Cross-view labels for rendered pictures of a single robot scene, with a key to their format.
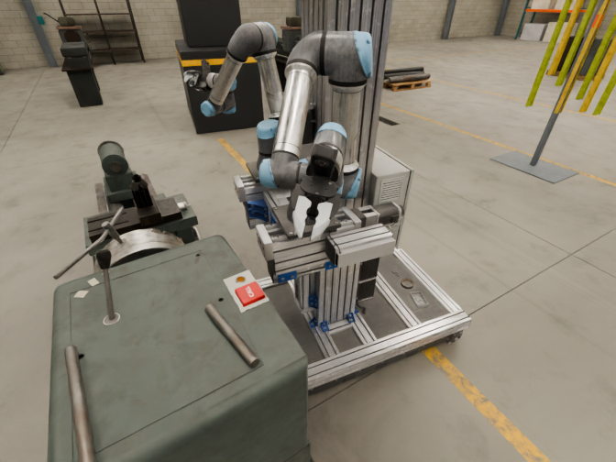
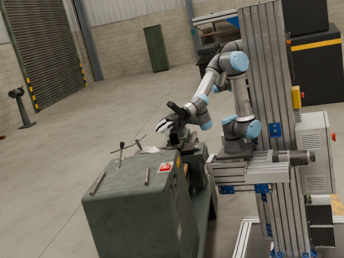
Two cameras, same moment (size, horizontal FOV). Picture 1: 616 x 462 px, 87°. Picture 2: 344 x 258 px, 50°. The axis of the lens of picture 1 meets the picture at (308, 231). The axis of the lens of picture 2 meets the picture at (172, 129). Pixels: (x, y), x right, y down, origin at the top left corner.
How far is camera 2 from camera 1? 1.51 m
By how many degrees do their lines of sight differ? 44
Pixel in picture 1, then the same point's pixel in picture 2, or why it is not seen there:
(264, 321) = (162, 176)
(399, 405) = not seen: outside the picture
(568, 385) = not seen: outside the picture
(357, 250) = (256, 173)
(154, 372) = (119, 181)
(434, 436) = not seen: outside the picture
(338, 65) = (224, 67)
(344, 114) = (234, 89)
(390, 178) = (307, 132)
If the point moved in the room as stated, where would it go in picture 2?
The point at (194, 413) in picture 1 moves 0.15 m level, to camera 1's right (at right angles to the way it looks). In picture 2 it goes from (121, 191) to (141, 195)
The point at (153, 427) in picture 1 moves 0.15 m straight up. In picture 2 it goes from (110, 191) to (102, 166)
